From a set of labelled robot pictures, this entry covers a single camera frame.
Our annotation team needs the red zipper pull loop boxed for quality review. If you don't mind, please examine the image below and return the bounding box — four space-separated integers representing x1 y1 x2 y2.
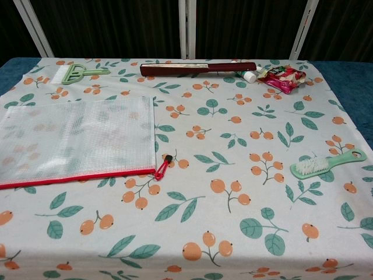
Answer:
153 154 173 181

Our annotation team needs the white mesh zipper pouch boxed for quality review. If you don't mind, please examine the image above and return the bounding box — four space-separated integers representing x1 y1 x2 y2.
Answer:
0 96 159 191

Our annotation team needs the floral orange fruit tablecloth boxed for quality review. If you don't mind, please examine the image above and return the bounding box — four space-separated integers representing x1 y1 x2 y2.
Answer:
0 57 373 280

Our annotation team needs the dark red long box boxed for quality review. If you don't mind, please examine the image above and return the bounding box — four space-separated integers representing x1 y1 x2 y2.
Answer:
139 62 258 78

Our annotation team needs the green tube with white cap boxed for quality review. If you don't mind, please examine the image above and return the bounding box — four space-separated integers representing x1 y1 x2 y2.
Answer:
231 60 258 83

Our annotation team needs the red snack pouch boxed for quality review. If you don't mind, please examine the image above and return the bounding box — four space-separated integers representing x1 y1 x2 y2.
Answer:
256 65 308 95

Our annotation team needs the green fan-shaped brush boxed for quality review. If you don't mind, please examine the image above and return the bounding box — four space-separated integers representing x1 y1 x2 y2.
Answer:
51 63 112 86

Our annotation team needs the black pleated curtain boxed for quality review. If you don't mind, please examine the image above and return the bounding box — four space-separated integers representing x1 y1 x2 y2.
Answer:
0 0 373 67

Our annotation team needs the blue table cover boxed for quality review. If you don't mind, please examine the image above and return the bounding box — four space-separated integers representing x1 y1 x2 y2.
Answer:
0 57 373 141

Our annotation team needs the white upright frame post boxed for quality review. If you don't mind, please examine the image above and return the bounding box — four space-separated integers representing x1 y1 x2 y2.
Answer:
178 0 198 59

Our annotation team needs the green scrub brush with handle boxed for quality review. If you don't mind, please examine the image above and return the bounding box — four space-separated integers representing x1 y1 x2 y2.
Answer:
289 148 368 180

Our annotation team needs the white slanted frame post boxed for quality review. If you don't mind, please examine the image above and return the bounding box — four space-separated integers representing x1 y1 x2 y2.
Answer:
289 0 319 59
12 0 55 58

